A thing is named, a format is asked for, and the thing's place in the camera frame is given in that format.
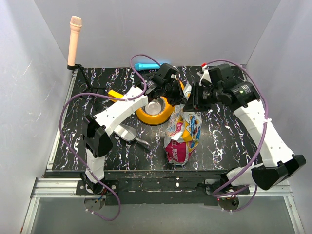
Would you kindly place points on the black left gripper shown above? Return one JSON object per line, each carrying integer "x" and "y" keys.
{"x": 181, "y": 98}

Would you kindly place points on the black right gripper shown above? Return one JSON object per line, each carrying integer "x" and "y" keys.
{"x": 194, "y": 104}

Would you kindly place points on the pink white pet food bag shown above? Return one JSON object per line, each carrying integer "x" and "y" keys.
{"x": 182, "y": 135}

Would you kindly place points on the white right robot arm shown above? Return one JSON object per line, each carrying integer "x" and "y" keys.
{"x": 273, "y": 160}

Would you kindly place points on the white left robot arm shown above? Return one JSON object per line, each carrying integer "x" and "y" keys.
{"x": 97, "y": 129}

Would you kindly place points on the yellow double pet bowl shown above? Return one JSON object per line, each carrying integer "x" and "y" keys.
{"x": 156, "y": 112}

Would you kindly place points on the cyan flashlight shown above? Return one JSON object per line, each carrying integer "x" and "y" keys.
{"x": 141, "y": 66}

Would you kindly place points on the silver metal scoop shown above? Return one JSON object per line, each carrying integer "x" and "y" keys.
{"x": 129, "y": 134}

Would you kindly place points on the yellow toy brick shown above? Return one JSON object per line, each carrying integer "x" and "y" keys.
{"x": 115, "y": 95}

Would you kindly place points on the pink microphone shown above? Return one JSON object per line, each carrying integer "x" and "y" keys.
{"x": 75, "y": 28}

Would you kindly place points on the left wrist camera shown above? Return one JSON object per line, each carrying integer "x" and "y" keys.
{"x": 167, "y": 72}

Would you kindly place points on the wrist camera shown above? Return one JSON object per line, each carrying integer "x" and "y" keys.
{"x": 220, "y": 76}
{"x": 167, "y": 72}

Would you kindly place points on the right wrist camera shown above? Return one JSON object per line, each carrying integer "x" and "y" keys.
{"x": 220, "y": 76}

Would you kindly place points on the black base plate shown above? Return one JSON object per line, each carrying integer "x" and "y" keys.
{"x": 160, "y": 187}

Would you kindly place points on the aluminium frame rail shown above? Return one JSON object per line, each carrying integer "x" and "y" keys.
{"x": 39, "y": 128}

